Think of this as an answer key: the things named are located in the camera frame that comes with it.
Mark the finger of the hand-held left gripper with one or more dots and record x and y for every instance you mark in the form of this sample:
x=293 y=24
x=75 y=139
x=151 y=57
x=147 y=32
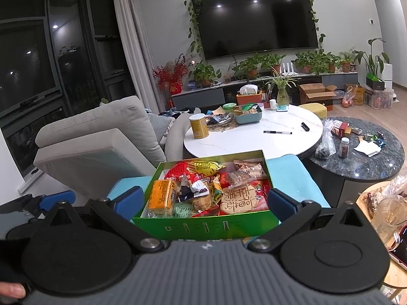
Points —
x=57 y=199
x=16 y=225

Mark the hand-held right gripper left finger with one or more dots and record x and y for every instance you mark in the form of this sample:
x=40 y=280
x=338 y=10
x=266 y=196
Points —
x=130 y=200

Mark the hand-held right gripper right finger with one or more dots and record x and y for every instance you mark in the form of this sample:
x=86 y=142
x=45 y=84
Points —
x=279 y=201

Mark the orange snack packet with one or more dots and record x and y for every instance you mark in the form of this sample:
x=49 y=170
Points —
x=162 y=195

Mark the red heart cookie packet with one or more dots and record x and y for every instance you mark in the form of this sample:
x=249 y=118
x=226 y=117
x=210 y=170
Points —
x=241 y=200

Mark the clear brown snack packet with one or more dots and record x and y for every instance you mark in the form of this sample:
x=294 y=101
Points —
x=251 y=167

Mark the dark small snack packet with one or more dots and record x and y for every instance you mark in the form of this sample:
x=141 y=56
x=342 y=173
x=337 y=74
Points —
x=187 y=191

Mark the red white triangular packet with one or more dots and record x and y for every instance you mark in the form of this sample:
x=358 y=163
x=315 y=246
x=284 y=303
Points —
x=199 y=186

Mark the clear round cake packet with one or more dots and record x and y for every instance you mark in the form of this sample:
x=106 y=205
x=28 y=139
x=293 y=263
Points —
x=202 y=201

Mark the yellow red striped snack packet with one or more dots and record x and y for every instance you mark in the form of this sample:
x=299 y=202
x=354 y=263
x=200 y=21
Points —
x=200 y=168

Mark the green cardboard box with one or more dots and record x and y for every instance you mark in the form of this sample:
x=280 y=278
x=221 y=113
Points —
x=206 y=227

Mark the person's left hand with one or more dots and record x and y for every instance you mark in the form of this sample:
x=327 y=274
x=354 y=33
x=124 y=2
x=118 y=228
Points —
x=11 y=290

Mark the white round table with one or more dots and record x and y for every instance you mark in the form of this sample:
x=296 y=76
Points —
x=254 y=147

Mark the plastic bag of dark food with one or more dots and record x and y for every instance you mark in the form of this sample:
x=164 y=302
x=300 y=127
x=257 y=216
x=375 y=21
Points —
x=324 y=151

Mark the black pen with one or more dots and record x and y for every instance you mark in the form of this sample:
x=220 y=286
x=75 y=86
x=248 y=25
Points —
x=276 y=132

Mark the small black stick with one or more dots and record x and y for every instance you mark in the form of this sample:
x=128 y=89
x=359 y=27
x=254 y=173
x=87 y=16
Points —
x=305 y=126

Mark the glass spice jar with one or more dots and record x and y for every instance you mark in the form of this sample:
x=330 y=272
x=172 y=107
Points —
x=344 y=148

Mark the grey armchair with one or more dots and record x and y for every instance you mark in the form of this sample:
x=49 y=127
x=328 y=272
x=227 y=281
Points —
x=111 y=117

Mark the teal basket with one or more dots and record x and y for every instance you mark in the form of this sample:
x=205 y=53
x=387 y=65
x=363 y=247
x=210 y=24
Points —
x=248 y=118

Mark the dark marble round table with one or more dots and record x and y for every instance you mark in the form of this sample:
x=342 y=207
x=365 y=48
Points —
x=365 y=166

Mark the teal coaster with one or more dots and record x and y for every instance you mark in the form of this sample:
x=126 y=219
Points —
x=282 y=108

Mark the small red box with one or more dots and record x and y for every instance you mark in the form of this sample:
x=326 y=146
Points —
x=341 y=130

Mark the yellow stool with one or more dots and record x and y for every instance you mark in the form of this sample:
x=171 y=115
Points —
x=313 y=110

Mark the small white jar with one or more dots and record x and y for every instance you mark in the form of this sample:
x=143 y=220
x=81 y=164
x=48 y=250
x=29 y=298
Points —
x=273 y=104

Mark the yellow can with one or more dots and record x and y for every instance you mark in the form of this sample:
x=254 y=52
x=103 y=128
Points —
x=198 y=128

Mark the white paper napkin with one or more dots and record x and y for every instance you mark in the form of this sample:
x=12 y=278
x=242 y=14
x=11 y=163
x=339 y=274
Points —
x=366 y=148

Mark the pile of dark wrappers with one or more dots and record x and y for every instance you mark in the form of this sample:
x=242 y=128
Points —
x=219 y=118

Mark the plant in glass vase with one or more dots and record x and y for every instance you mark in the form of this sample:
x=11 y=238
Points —
x=282 y=97

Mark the pen holder cup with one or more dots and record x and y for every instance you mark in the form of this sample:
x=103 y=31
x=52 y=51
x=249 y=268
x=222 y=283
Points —
x=265 y=95

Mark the orange tissue box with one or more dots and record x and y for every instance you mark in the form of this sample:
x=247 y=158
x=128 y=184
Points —
x=248 y=99

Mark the green round tin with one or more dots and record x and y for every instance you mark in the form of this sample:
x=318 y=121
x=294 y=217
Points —
x=230 y=106

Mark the glass mug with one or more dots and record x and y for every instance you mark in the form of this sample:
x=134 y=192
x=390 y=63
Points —
x=388 y=219

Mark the open cardboard box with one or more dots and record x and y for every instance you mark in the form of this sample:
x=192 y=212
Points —
x=313 y=97

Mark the pile of colourful wrappers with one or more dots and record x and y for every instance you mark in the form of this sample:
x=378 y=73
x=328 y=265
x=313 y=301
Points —
x=372 y=138

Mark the clear plastic food bag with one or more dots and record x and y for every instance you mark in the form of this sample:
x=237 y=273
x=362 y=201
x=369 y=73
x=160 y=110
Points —
x=397 y=186

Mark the plastic bag of fruit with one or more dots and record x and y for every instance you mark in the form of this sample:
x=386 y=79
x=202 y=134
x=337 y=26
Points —
x=347 y=100

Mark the grey television cabinet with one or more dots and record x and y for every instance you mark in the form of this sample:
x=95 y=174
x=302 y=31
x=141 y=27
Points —
x=197 y=97

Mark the smartphone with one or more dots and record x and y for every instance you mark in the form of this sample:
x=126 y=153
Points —
x=401 y=247

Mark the red berry branches vase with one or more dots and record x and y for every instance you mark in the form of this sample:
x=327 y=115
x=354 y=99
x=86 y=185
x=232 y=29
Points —
x=170 y=76

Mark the printed cardboard box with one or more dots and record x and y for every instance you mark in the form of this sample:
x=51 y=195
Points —
x=358 y=97

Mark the black framed window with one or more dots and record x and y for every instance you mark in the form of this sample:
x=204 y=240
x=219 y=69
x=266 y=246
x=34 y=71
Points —
x=25 y=70

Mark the white router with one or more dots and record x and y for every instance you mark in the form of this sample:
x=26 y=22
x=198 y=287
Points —
x=287 y=68

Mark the wooden round side table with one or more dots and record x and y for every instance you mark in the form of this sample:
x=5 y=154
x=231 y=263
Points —
x=396 y=274

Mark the clear storage box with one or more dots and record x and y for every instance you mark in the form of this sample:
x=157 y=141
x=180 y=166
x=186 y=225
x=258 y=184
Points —
x=377 y=99

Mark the dark green box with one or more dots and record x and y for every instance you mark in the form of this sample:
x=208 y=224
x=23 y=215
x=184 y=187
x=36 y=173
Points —
x=375 y=83

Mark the white air purifier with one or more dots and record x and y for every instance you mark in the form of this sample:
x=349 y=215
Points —
x=388 y=77

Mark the tall leafy plant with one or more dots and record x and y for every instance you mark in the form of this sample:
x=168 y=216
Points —
x=372 y=61

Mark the green ivy vine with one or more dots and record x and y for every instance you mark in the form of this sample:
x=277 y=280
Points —
x=192 y=35

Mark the grey curtain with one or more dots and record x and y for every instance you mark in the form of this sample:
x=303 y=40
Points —
x=127 y=22

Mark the wall television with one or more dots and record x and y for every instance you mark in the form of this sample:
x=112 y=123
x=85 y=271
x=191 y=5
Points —
x=254 y=22

